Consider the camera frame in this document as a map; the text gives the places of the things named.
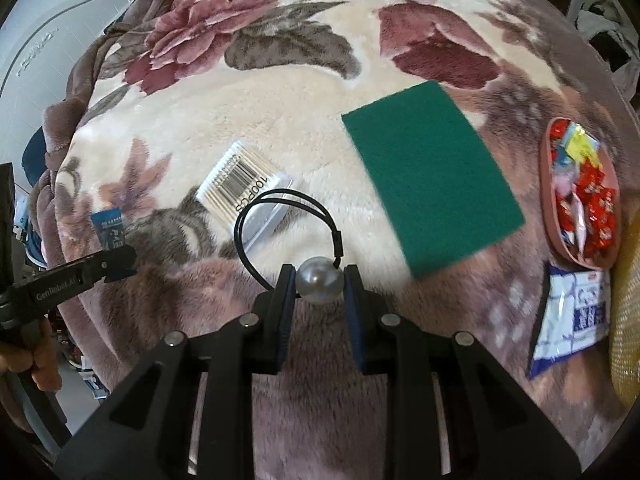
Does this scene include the black pearl hair tie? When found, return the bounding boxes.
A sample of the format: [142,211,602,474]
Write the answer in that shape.
[233,187,346,306]

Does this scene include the green scouring pad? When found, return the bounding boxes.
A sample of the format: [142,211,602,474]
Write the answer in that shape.
[342,81,525,278]

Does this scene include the orange plastic basket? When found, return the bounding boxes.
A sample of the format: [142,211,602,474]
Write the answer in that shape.
[610,212,640,408]

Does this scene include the cotton swab box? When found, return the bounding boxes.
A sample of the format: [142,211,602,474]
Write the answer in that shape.
[195,141,303,252]

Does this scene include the person's left hand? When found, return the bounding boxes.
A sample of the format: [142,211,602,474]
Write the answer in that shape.
[1,318,62,393]

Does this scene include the small blue sachet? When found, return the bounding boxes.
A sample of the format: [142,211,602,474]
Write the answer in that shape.
[91,207,126,250]

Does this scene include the blue white wipes pack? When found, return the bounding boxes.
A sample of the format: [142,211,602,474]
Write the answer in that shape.
[527,266,611,379]

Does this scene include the pink candy dish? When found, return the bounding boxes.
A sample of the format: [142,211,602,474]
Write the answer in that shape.
[539,117,622,270]

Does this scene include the floral plush blanket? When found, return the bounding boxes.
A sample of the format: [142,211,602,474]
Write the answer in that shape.
[32,0,639,465]

